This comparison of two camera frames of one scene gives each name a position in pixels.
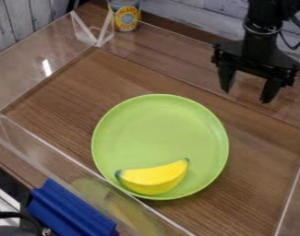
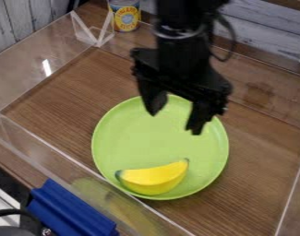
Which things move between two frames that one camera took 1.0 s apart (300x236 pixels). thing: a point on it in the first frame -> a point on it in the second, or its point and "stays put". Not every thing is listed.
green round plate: [153, 131] stays put
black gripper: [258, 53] -> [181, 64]
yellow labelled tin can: [126, 15] stays put
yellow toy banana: [151, 181] stays put
